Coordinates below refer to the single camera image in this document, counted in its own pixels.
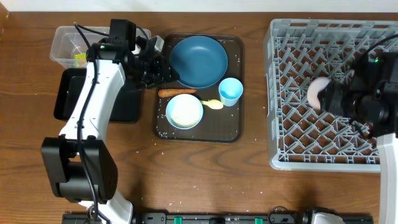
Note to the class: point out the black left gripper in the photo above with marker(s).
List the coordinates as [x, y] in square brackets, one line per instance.
[165, 74]

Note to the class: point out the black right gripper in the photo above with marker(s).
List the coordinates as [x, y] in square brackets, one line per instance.
[339, 93]

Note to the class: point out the pink cup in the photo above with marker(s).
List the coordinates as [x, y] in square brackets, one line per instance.
[314, 89]

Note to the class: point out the green yellow snack wrapper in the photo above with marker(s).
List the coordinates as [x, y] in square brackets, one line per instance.
[80, 57]

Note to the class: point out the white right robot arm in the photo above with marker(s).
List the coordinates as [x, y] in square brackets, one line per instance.
[384, 100]

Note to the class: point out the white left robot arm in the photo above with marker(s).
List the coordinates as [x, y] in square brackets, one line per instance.
[78, 163]

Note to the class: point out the grey dishwasher rack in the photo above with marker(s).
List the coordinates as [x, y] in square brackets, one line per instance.
[297, 51]

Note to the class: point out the orange carrot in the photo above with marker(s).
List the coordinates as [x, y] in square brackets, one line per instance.
[164, 93]

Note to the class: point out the dark blue plate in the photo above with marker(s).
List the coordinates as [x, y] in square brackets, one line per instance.
[200, 61]

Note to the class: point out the light blue rice bowl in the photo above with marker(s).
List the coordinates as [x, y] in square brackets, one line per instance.
[184, 111]

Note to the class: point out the yellow spoon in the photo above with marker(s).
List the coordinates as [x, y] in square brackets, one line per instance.
[213, 104]

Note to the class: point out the light blue cup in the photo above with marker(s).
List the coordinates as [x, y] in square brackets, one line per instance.
[230, 90]

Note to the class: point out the dark brown serving tray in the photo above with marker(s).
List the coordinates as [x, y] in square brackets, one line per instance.
[224, 125]

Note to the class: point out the black rectangular bin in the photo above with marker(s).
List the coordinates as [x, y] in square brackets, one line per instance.
[126, 109]

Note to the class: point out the clear plastic bin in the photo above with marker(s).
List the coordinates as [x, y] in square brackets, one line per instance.
[66, 43]

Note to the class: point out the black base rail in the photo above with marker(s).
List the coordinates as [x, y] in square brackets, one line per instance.
[276, 215]

